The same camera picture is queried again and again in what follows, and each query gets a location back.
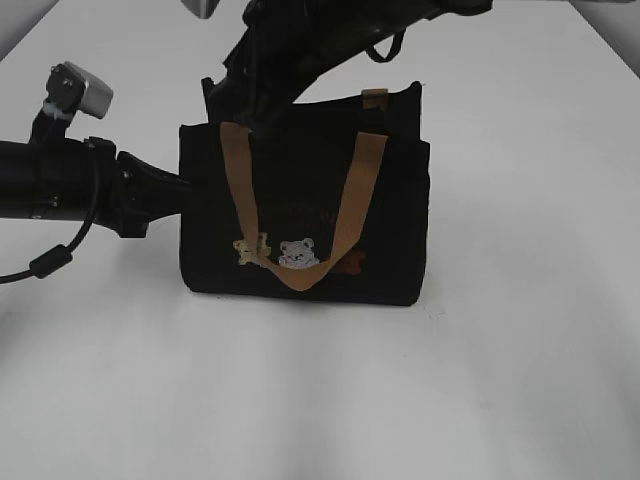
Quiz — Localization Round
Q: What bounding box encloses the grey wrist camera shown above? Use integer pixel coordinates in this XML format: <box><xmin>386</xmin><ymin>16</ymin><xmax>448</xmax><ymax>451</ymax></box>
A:
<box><xmin>181</xmin><ymin>0</ymin><xmax>220</xmax><ymax>19</ymax></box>
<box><xmin>42</xmin><ymin>61</ymin><xmax>114</xmax><ymax>121</ymax></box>

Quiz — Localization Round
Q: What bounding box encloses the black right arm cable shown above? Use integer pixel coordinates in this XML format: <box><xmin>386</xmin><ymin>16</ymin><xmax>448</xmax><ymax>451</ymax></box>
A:
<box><xmin>366</xmin><ymin>28</ymin><xmax>407</xmax><ymax>63</ymax></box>

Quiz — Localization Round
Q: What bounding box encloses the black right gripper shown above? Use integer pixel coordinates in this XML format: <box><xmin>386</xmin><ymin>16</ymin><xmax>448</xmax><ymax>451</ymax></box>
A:
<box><xmin>202</xmin><ymin>1</ymin><xmax>345</xmax><ymax>130</ymax></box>

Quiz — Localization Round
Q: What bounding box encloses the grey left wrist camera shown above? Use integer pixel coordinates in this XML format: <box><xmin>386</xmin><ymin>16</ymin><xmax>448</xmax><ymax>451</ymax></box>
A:
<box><xmin>42</xmin><ymin>61</ymin><xmax>114</xmax><ymax>121</ymax></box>

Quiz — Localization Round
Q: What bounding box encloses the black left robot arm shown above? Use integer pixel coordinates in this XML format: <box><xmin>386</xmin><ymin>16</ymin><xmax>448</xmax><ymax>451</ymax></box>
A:
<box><xmin>1</xmin><ymin>137</ymin><xmax>193</xmax><ymax>238</ymax></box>

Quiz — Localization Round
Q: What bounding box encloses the black canvas tote bag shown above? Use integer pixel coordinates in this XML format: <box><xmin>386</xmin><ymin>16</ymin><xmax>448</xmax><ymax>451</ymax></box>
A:
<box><xmin>179</xmin><ymin>82</ymin><xmax>430</xmax><ymax>306</ymax></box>

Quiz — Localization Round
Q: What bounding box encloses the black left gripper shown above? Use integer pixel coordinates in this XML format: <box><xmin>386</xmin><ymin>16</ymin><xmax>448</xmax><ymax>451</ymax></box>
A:
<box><xmin>113</xmin><ymin>151</ymin><xmax>193</xmax><ymax>238</ymax></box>

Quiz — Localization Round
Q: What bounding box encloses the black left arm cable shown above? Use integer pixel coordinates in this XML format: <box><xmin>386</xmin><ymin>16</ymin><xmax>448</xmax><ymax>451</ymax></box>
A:
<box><xmin>0</xmin><ymin>144</ymin><xmax>101</xmax><ymax>284</ymax></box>

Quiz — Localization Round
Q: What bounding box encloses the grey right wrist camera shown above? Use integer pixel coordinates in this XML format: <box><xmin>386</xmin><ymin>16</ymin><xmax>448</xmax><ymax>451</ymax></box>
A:
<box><xmin>181</xmin><ymin>0</ymin><xmax>220</xmax><ymax>19</ymax></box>

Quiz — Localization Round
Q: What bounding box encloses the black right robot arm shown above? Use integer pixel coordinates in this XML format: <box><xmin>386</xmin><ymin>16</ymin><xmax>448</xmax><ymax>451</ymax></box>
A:
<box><xmin>202</xmin><ymin>0</ymin><xmax>493</xmax><ymax>131</ymax></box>

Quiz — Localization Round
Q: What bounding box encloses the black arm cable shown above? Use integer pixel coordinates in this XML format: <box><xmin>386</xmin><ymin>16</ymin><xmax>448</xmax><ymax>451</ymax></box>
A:
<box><xmin>0</xmin><ymin>144</ymin><xmax>101</xmax><ymax>284</ymax></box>
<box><xmin>366</xmin><ymin>28</ymin><xmax>407</xmax><ymax>63</ymax></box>

